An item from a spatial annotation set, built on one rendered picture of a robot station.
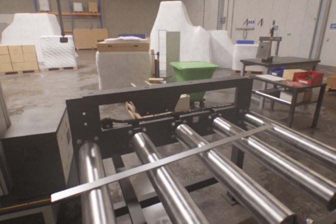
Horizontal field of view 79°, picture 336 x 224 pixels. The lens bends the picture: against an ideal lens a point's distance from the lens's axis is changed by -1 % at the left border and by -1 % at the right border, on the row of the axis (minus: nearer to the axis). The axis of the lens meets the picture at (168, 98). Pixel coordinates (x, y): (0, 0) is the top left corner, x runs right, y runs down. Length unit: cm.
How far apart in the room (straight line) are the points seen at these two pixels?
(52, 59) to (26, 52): 85
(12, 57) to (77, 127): 807
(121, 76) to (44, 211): 332
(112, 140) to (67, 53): 803
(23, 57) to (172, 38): 597
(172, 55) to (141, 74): 93
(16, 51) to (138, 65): 562
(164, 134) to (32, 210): 111
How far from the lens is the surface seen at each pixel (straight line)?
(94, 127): 129
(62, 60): 926
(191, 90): 140
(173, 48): 499
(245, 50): 797
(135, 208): 101
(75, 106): 124
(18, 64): 926
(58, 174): 182
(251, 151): 127
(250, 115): 167
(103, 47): 470
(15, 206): 197
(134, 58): 455
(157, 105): 133
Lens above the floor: 151
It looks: 18 degrees down
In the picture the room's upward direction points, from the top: straight up
